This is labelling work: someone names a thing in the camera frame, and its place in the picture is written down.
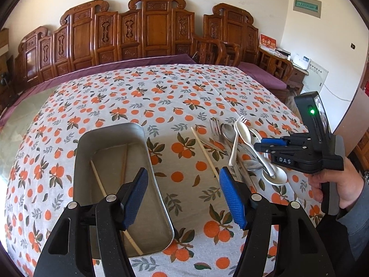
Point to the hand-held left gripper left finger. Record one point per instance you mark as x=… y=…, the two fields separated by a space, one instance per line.
x=135 y=197

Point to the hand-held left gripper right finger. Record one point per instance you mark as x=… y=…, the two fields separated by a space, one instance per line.
x=230 y=197

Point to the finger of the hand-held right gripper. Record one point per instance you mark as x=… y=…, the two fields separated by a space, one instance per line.
x=268 y=147
x=272 y=141

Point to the metal spoon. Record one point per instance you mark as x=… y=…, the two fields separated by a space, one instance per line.
x=253 y=166
x=228 y=132

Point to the metal fork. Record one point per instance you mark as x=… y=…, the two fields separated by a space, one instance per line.
x=214 y=129
x=243 y=119

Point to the wooden chopstick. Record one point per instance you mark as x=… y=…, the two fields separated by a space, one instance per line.
x=205 y=151
x=99 y=180

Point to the rectangular metal tray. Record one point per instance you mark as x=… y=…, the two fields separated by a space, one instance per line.
x=109 y=161

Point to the person's right forearm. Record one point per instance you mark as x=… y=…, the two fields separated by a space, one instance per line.
x=350 y=236

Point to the person's right hand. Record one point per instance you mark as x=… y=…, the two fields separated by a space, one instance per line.
x=350 y=184

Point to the brown board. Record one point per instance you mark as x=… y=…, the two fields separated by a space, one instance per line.
x=353 y=121

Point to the purple table cloth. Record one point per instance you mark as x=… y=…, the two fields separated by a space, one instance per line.
x=259 y=73

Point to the white carton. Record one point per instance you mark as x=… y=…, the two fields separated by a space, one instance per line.
x=299 y=61

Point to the red gift box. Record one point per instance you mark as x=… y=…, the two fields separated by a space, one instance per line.
x=267 y=41

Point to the orange print tablecloth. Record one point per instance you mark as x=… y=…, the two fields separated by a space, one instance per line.
x=173 y=98

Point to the wooden armchair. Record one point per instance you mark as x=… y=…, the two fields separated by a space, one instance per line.
x=210 y=52

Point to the carved wooden sofa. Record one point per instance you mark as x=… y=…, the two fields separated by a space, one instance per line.
x=230 y=28
x=83 y=34
x=31 y=57
x=157 y=26

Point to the black fan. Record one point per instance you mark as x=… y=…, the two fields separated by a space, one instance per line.
x=4 y=78

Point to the large cardboard box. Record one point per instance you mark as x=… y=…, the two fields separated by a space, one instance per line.
x=3 y=39

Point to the grey wall panel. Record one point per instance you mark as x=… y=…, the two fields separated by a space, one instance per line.
x=307 y=5

